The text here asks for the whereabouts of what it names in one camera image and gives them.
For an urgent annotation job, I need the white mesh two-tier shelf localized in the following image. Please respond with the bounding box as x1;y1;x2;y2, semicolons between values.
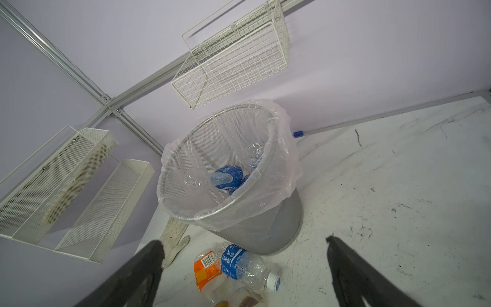
1;126;154;263

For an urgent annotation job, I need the orange label bottle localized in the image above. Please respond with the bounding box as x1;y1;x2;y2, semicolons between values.
193;250;230;306

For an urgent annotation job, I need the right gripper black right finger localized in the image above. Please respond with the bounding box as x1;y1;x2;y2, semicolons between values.
326;235;420;306

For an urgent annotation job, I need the lying blue label bottle top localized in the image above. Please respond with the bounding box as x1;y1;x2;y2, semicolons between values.
213;242;281;292

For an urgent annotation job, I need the small blue cap by wall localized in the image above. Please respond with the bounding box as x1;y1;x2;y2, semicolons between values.
293;130;304;138

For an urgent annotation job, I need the yellow cap round bottle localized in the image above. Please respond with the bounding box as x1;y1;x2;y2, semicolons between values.
228;287;267;307

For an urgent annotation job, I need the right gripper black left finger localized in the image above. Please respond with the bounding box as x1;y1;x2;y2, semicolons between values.
76;240;165;306

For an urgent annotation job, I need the grey bin with plastic liner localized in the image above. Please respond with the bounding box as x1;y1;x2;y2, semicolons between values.
157;99;303;255

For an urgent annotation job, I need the white work glove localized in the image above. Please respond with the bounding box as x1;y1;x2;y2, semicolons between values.
160;217;191;269

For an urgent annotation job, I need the white wire wall basket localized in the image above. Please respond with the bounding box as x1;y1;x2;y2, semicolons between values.
171;1;290;109

